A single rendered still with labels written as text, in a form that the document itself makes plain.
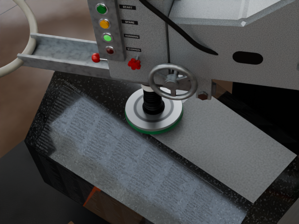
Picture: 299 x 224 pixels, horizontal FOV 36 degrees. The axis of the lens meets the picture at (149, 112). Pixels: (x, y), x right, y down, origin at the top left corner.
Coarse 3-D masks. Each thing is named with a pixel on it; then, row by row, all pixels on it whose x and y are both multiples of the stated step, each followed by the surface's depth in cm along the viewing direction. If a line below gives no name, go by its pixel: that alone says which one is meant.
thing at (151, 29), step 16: (128, 0) 121; (160, 0) 119; (128, 16) 126; (144, 16) 124; (128, 32) 130; (144, 32) 129; (160, 32) 127; (144, 48) 133; (160, 48) 132; (112, 64) 142; (144, 64) 139; (144, 80) 144; (160, 80) 142
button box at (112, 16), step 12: (96, 0) 122; (108, 0) 121; (96, 12) 125; (108, 12) 124; (96, 24) 129; (120, 24) 128; (96, 36) 132; (120, 36) 130; (120, 48) 134; (120, 60) 138
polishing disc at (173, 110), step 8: (160, 88) 177; (136, 96) 175; (128, 104) 173; (136, 104) 172; (168, 104) 171; (176, 104) 171; (128, 112) 170; (136, 112) 170; (144, 112) 170; (168, 112) 169; (176, 112) 168; (136, 120) 168; (144, 120) 167; (152, 120) 167; (160, 120) 167; (168, 120) 166; (176, 120) 167; (144, 128) 165; (152, 128) 165; (160, 128) 165
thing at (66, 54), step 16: (48, 48) 166; (64, 48) 166; (80, 48) 164; (96, 48) 162; (32, 64) 160; (48, 64) 158; (64, 64) 156; (80, 64) 154; (96, 64) 160; (128, 80) 154
